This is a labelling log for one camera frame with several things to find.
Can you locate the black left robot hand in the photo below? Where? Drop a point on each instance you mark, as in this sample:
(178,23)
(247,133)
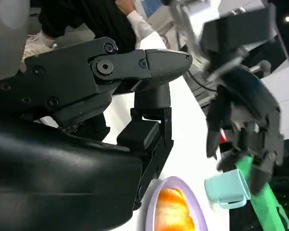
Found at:
(250,101)

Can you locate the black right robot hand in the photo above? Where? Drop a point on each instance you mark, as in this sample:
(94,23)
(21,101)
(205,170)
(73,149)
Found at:
(50,168)

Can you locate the orange white toy bread roll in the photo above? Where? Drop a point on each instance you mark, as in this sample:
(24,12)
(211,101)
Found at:
(173,211)

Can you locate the red emergency stop button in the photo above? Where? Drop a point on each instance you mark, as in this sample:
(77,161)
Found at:
(223,136)

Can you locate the grey machine cabinet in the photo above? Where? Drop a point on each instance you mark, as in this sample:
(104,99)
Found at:
(202,96)

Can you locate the pale green mug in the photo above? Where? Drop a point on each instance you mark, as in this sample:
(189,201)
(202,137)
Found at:
(226,187)

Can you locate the green cloth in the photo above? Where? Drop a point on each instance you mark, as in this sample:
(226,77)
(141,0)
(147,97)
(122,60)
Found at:
(267,207)

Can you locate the lilac plate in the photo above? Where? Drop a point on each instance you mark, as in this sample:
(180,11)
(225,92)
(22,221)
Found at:
(153,204)

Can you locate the grey robot torso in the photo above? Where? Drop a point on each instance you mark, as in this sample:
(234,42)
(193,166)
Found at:
(7,36)

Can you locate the person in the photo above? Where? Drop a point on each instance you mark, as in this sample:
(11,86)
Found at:
(91,16)

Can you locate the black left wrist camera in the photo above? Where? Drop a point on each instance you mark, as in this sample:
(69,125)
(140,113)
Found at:
(240,31)

